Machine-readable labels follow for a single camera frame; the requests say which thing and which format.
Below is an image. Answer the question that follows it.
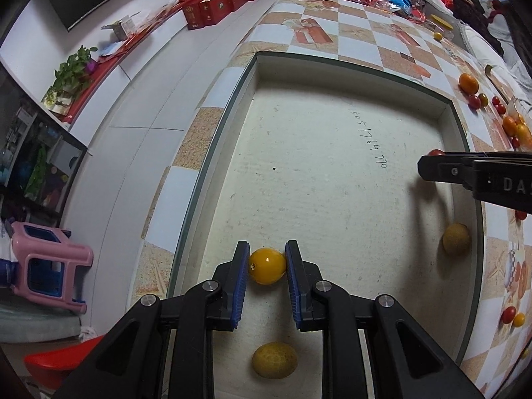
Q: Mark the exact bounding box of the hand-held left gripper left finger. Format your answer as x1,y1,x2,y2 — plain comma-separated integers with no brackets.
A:
54,240,252,399

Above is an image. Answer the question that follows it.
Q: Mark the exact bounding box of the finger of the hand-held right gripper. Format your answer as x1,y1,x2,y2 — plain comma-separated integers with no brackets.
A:
418,155,476,184
443,151,532,162

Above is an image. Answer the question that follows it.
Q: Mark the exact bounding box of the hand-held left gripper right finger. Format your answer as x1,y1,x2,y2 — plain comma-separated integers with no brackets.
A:
284,240,485,399

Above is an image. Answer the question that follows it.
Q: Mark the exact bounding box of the white foam box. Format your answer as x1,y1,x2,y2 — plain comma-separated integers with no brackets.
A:
167,51,486,399

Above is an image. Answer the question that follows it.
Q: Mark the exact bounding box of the clear plastic container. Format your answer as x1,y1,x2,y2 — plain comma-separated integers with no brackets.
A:
506,95,532,152

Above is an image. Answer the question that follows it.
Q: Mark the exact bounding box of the tan longan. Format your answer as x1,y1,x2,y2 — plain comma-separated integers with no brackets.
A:
442,223,472,255
252,341,299,379

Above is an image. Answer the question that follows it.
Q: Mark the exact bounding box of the brown wooden utensil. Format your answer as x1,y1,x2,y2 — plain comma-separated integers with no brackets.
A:
483,65,510,105

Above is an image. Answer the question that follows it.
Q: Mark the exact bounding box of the white sofa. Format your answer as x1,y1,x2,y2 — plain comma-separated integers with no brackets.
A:
420,0,532,104

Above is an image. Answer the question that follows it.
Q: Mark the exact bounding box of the yellow lid jar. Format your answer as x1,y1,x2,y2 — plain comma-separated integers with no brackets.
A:
428,14,455,34

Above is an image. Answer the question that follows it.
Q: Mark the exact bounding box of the checkered printed tablecloth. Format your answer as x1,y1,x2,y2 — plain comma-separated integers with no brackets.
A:
132,0,532,399

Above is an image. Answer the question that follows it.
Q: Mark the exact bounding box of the pink plastic stool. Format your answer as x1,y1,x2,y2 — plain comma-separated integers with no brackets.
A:
10,221,94,315

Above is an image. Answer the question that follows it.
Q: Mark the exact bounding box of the red plastic stool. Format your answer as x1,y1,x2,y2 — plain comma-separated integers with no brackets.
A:
24,334,105,392

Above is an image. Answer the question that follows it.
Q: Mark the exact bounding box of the glass fish tank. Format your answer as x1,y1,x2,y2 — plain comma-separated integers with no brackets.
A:
0,66,89,226

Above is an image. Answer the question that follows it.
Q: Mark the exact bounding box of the red cabinet runner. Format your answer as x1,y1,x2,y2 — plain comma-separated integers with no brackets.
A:
66,0,200,124

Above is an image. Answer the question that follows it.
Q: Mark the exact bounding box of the green potted plant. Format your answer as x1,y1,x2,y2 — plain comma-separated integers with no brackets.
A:
52,46,99,94

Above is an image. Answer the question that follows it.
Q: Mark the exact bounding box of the large red gift box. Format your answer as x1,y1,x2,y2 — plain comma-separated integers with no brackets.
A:
182,0,234,31

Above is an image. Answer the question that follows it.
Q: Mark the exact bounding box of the small open cardboard box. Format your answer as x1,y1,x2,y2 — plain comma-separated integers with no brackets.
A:
101,14,143,41

